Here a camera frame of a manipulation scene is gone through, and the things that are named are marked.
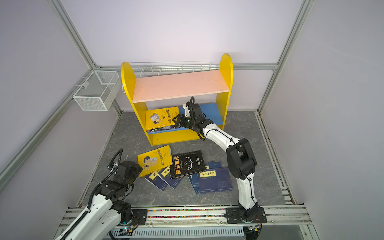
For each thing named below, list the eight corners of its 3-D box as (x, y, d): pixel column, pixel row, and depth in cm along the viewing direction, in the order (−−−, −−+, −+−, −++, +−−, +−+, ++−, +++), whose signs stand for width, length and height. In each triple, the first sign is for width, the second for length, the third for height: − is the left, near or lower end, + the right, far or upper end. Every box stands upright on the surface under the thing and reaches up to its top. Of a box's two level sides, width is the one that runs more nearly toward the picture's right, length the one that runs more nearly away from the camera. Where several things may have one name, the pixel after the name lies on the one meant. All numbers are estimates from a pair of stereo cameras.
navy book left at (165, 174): (158, 175, 89) (157, 173, 87) (167, 166, 93) (166, 164, 90) (174, 188, 84) (173, 187, 82) (182, 178, 88) (182, 176, 85)
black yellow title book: (171, 179, 88) (170, 177, 84) (169, 158, 96) (168, 155, 93) (205, 173, 90) (206, 170, 87) (201, 153, 99) (201, 149, 96)
